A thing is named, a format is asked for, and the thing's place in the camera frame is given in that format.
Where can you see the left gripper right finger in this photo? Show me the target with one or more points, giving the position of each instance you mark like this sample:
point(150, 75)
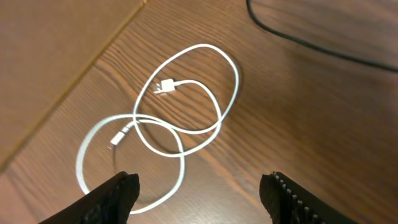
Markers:
point(289, 203)

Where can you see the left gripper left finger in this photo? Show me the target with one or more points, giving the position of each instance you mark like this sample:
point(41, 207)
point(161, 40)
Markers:
point(109, 203)

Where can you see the cardboard box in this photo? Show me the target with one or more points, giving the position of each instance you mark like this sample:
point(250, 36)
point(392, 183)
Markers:
point(45, 46)

